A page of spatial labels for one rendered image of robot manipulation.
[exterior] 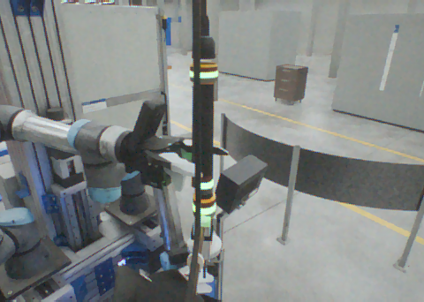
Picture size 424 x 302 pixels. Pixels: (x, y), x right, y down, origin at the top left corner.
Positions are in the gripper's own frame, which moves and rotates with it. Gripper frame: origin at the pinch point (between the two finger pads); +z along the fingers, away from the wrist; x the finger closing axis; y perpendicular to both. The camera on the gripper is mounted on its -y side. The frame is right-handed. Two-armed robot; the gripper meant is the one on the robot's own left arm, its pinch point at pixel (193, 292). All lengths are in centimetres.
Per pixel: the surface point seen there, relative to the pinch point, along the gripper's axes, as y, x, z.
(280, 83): 159, 54, -674
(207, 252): 1.5, -29.8, 15.2
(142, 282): -10.4, -22.0, 16.9
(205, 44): -3, -67, 13
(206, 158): -1, -49, 13
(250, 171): 20, -8, -63
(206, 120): -2, -55, 13
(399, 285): 161, 102, -111
